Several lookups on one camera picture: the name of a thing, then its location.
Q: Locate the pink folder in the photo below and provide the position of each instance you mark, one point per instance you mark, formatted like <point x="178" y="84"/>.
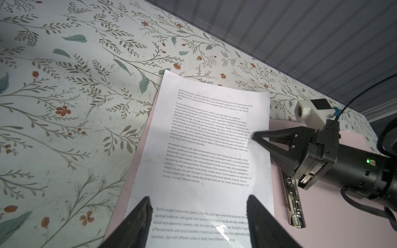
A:
<point x="332" y="223"/>

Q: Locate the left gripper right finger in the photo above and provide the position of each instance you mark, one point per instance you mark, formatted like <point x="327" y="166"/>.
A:
<point x="265" y="231"/>

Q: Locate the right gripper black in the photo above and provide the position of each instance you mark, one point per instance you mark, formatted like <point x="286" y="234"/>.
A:
<point x="361" y="173"/>

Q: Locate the printed paper sheet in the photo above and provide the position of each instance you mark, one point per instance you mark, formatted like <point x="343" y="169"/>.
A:
<point x="200" y="164"/>

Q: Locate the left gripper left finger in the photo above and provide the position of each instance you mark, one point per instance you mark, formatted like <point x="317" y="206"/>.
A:
<point x="134" y="230"/>

